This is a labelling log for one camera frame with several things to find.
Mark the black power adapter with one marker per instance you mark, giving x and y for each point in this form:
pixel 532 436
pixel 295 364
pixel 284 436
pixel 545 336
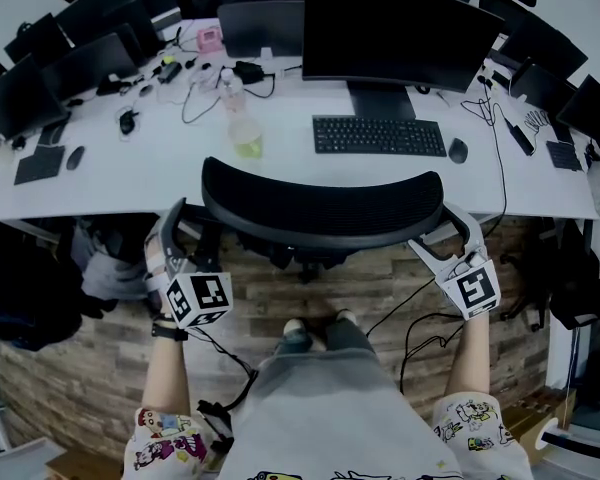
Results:
pixel 519 136

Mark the yellow round object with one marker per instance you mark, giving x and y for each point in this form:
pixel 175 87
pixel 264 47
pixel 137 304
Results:
pixel 168 60

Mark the black charger pouch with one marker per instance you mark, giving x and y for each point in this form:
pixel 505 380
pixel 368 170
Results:
pixel 248 71

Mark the large black monitor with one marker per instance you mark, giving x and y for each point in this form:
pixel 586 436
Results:
pixel 400 28

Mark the long white office desk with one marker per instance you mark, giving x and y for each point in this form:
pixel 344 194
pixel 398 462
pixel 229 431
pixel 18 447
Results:
pixel 145 178

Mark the person's leg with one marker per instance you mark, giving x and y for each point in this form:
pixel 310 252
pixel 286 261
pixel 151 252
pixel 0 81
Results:
pixel 347 335
pixel 294 344

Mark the black mesh office chair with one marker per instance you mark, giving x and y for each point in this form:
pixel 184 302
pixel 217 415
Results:
pixel 320 203

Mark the person's right forearm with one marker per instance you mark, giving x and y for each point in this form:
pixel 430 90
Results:
pixel 469 358

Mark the small black keyboard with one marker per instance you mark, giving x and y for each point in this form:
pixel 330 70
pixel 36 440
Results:
pixel 564 155

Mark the small black monitor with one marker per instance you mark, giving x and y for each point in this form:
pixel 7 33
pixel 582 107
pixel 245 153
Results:
pixel 540 88

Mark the pink box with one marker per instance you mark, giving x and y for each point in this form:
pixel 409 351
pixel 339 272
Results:
pixel 209 39

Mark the person's shoe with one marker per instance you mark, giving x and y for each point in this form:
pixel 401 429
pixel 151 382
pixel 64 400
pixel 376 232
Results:
pixel 295 325
pixel 345 315

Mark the black waist-worn box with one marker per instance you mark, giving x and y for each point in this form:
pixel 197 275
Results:
pixel 217 425

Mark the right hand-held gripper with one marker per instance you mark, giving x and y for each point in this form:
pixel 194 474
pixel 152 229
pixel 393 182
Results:
pixel 472 290

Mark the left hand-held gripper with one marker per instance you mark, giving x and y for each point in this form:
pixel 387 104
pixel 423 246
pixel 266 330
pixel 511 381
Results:
pixel 200 298

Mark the person's left leg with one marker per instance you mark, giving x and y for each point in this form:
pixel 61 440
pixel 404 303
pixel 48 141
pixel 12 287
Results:
pixel 294 344

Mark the person's grey cartoon print shirt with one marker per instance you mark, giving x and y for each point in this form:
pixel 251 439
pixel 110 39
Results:
pixel 325 418

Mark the person's right leg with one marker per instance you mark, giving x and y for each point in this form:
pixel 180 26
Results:
pixel 347 335

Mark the black computer mouse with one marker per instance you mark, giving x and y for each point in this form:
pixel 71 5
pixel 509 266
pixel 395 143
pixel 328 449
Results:
pixel 458 150
pixel 75 158

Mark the black full-size keyboard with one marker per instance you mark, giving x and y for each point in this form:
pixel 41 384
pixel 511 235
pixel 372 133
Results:
pixel 380 135

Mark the brown cardboard box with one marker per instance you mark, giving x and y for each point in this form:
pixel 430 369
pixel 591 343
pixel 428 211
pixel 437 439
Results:
pixel 535 423

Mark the grey-backed monitor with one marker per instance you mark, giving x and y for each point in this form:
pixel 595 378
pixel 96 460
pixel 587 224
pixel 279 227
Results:
pixel 260 28

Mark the person's left forearm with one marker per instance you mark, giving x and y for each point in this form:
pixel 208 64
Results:
pixel 166 378

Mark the person's left shoe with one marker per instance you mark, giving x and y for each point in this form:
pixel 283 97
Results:
pixel 295 325

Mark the white appliance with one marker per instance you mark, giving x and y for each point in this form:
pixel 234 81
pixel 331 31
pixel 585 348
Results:
pixel 580 448

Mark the person's right shoe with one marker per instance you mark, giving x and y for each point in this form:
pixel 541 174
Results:
pixel 345 315

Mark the grey folded garment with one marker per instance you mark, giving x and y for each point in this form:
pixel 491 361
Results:
pixel 110 278

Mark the black monitor with logo back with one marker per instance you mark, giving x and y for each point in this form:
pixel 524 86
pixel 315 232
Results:
pixel 110 13

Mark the clear bottle with yellow drink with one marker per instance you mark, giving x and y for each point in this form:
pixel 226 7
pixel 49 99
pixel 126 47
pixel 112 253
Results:
pixel 242 128

